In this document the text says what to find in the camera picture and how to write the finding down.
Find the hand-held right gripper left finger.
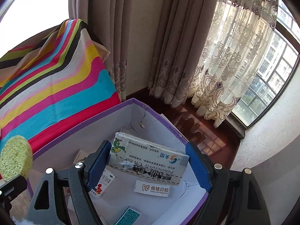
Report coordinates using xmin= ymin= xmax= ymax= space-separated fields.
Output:
xmin=26 ymin=140 xmax=112 ymax=225

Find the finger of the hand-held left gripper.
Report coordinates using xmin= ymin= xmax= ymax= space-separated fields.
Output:
xmin=0 ymin=175 xmax=27 ymax=200

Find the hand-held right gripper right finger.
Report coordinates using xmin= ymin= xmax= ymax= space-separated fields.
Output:
xmin=185 ymin=141 xmax=270 ymax=225

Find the white box red figure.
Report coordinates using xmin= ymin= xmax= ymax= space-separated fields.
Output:
xmin=90 ymin=167 xmax=117 ymax=199

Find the pale printed carton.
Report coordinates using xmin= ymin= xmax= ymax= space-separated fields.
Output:
xmin=72 ymin=148 xmax=90 ymax=167

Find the green round sponge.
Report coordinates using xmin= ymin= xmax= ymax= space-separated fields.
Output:
xmin=0 ymin=134 xmax=34 ymax=182

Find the white box green cartoon print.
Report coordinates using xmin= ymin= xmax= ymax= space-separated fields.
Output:
xmin=107 ymin=132 xmax=190 ymax=186

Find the white box tooth logo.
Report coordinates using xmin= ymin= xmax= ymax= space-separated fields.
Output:
xmin=133 ymin=179 xmax=171 ymax=197

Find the teal box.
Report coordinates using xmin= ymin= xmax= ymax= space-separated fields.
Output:
xmin=114 ymin=206 xmax=143 ymax=225

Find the white box with purple rim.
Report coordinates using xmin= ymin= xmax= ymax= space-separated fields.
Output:
xmin=26 ymin=98 xmax=213 ymax=225

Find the white fluffy cloth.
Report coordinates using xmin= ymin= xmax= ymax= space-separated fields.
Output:
xmin=11 ymin=217 xmax=36 ymax=225

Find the striped colourful blanket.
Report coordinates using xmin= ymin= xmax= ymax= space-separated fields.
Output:
xmin=0 ymin=18 xmax=122 ymax=155

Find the cream lace curtain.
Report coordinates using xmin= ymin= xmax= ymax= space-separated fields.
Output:
xmin=190 ymin=0 xmax=280 ymax=129

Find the dark framed window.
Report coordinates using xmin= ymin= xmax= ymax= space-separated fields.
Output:
xmin=225 ymin=0 xmax=300 ymax=139

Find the taupe embroidered curtain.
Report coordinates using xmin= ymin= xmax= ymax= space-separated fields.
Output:
xmin=85 ymin=0 xmax=133 ymax=100
xmin=147 ymin=0 xmax=212 ymax=109

